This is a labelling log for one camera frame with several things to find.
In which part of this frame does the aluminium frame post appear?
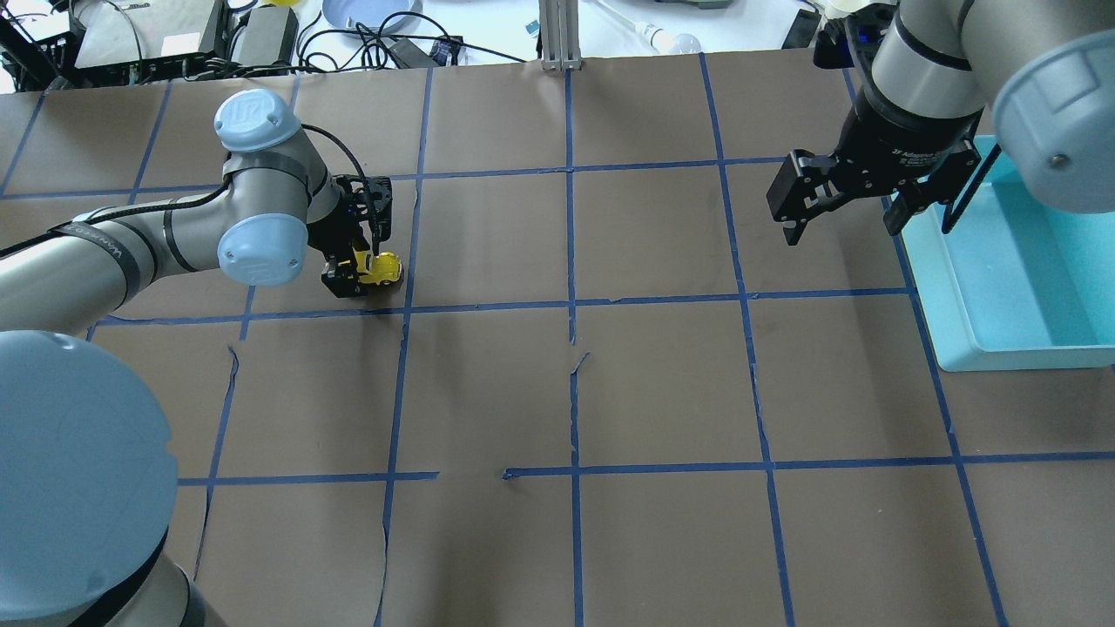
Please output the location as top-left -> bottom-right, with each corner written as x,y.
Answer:
539,0 -> 583,71

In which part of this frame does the teal plastic storage bin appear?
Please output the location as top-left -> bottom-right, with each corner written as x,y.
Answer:
902,155 -> 1114,372

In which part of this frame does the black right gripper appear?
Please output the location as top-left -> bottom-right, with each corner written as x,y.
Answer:
766,91 -> 983,245

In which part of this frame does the light blue plate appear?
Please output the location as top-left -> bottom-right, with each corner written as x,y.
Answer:
320,0 -> 421,35

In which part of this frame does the yellow beetle toy car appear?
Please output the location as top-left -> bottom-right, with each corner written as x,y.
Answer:
355,250 -> 405,288

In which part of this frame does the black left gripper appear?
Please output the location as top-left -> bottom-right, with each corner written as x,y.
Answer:
309,175 -> 394,299

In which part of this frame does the black power adapter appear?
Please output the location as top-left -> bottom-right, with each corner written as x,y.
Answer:
230,4 -> 298,66

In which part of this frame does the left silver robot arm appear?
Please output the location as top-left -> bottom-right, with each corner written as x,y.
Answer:
3,89 -> 392,626

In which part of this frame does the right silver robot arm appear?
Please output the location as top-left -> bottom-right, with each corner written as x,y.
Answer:
766,1 -> 1114,245

